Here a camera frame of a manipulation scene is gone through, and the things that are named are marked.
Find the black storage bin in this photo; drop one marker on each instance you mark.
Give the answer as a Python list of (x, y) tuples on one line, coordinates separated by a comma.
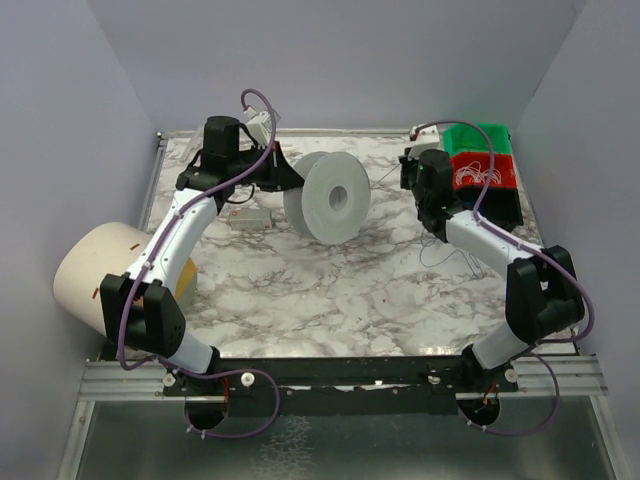
[(501, 206)]

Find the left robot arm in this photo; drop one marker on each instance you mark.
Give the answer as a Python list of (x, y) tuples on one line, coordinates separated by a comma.
[(202, 189)]

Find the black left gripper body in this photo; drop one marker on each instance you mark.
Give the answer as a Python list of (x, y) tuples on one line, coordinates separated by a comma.
[(275, 167)]

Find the green storage bin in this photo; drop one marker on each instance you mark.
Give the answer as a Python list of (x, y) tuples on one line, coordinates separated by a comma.
[(462, 138)]

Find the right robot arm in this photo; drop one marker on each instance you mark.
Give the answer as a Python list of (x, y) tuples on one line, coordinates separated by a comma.
[(542, 297)]

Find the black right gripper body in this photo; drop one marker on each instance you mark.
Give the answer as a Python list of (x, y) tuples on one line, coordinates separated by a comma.
[(406, 173)]

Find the beige cylinder with orange disc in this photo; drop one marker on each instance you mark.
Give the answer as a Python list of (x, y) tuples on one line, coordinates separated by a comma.
[(116, 267)]

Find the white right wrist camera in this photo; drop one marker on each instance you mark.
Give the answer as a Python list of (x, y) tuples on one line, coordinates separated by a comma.
[(421, 140)]

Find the red storage bin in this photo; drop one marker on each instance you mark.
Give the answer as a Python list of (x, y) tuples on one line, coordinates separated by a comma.
[(473, 168)]

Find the white perforated cable spool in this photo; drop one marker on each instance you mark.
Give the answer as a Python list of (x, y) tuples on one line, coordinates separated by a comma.
[(332, 205)]

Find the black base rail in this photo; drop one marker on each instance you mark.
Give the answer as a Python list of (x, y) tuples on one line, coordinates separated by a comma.
[(341, 386)]

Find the clear plastic T piece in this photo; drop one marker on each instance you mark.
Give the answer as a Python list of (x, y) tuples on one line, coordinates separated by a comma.
[(192, 147)]

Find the grey cardboard box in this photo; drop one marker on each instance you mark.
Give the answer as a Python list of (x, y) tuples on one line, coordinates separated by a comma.
[(250, 219)]

